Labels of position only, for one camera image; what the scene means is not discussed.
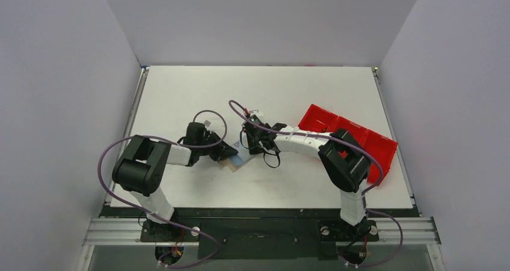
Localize black looped cable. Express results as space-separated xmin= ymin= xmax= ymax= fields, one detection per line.
xmin=263 ymin=150 xmax=281 ymax=169

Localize beige leather card holder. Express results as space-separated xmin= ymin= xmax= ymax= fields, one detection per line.
xmin=218 ymin=139 xmax=255 ymax=172

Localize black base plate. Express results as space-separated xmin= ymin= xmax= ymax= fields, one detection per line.
xmin=86 ymin=207 xmax=418 ymax=264

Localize aluminium frame rail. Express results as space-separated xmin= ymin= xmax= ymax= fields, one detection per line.
xmin=75 ymin=68 xmax=447 ymax=271

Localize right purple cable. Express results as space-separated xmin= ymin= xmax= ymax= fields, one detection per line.
xmin=228 ymin=99 xmax=404 ymax=268

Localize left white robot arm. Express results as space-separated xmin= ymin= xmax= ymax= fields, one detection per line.
xmin=112 ymin=122 xmax=238 ymax=241

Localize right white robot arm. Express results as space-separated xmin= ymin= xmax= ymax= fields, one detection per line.
xmin=242 ymin=115 xmax=370 ymax=239

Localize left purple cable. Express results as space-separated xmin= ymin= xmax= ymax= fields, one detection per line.
xmin=97 ymin=109 xmax=229 ymax=258

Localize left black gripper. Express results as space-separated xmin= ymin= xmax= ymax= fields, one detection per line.
xmin=197 ymin=131 xmax=238 ymax=162

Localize red plastic bin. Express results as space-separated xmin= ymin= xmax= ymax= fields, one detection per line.
xmin=298 ymin=104 xmax=398 ymax=177

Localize purple cable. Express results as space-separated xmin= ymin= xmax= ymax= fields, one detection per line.
xmin=97 ymin=109 xmax=229 ymax=258
xmin=228 ymin=99 xmax=404 ymax=268

